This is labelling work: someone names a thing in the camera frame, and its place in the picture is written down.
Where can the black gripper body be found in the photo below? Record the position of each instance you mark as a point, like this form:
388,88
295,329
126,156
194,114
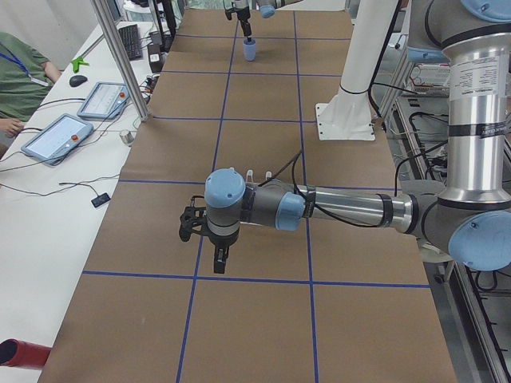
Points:
242,13
222,240

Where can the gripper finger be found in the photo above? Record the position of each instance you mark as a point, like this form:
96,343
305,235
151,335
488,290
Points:
223,258
248,31
244,25
217,265

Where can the light blue plastic cup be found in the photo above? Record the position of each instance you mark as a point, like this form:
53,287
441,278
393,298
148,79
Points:
249,49

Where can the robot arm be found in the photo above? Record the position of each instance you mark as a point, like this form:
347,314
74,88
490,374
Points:
267,8
468,217

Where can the black keyboard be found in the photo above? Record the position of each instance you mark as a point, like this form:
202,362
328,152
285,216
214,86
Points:
131,41

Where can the small black sensor box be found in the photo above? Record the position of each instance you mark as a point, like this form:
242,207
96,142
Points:
100,200

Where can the small silver cylinder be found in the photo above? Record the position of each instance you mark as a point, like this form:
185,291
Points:
126,137

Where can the far teach pendant tablet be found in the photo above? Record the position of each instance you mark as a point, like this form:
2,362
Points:
105,101

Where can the teach pendant tablet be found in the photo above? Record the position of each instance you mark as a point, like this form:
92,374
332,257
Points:
58,139
105,101

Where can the green plastic clip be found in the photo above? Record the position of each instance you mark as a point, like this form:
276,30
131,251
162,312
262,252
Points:
77,63

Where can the black computer mouse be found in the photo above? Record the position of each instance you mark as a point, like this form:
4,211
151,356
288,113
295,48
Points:
77,80

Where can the near teach pendant tablet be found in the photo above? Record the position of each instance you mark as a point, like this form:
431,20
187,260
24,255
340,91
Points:
58,139

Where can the person in green shirt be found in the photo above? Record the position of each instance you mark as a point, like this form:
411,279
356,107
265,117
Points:
27,76

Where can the red cylinder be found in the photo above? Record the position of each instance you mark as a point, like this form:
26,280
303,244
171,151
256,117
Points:
25,355

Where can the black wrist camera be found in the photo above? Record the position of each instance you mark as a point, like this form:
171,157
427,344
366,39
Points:
193,220
230,11

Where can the white wire cup holder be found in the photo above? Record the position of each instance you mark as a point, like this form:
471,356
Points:
254,178

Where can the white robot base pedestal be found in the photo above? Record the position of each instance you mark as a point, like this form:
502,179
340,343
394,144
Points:
347,116

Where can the aluminium frame post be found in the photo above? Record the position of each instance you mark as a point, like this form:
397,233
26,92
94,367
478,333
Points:
113,39

